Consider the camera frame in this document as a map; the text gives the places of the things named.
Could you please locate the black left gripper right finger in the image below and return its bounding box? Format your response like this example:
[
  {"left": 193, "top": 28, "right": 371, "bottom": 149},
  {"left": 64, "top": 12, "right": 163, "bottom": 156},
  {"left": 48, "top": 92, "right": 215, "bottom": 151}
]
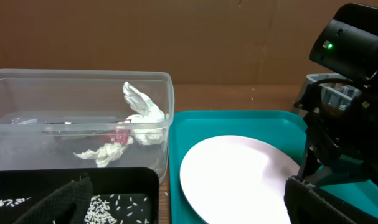
[{"left": 284, "top": 175, "right": 378, "bottom": 224}]

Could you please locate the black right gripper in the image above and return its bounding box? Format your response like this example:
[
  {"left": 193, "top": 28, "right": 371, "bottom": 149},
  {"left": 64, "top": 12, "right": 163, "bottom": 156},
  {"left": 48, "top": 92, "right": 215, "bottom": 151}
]
[{"left": 295, "top": 83, "right": 378, "bottom": 187}]

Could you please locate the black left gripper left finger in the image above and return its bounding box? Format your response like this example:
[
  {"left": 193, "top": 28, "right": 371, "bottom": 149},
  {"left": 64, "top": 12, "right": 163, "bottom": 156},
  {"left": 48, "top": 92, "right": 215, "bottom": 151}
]
[{"left": 13, "top": 175, "right": 93, "bottom": 223}]

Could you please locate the pink plate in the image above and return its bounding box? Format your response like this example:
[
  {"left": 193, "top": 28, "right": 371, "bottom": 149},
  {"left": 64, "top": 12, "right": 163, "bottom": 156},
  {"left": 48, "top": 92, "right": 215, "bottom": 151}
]
[{"left": 179, "top": 136, "right": 299, "bottom": 224}]

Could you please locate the red snack wrapper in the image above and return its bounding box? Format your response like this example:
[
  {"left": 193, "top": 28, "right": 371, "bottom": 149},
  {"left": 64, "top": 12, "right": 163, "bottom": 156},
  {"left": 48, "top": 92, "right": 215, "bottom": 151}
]
[{"left": 95, "top": 129, "right": 131, "bottom": 145}]

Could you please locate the white napkin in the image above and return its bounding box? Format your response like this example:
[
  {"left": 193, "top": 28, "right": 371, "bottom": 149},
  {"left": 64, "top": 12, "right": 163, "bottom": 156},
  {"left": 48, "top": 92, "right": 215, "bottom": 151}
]
[{"left": 74, "top": 82, "right": 168, "bottom": 168}]

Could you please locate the black rectangular tray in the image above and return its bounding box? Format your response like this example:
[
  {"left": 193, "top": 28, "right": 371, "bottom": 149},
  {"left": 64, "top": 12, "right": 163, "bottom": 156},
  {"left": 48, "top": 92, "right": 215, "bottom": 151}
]
[{"left": 0, "top": 167, "right": 159, "bottom": 223}]

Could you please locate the teal serving tray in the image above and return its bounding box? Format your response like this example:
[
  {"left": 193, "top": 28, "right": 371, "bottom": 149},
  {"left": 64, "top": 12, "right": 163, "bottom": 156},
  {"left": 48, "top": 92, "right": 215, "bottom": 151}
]
[{"left": 168, "top": 110, "right": 378, "bottom": 224}]

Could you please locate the grey dish rack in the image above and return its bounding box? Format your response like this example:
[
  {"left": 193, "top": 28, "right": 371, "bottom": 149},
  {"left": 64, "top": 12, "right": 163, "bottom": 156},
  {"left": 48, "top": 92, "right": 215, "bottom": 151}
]
[{"left": 296, "top": 73, "right": 361, "bottom": 113}]

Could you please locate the clear plastic bin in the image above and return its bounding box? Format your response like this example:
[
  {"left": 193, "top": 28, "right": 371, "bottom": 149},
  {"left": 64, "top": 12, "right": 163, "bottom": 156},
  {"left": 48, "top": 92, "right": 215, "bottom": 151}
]
[{"left": 0, "top": 69, "right": 174, "bottom": 179}]

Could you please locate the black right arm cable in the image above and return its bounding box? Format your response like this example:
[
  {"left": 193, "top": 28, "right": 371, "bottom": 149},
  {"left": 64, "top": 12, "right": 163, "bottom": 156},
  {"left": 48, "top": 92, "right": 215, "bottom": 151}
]
[{"left": 313, "top": 77, "right": 364, "bottom": 90}]

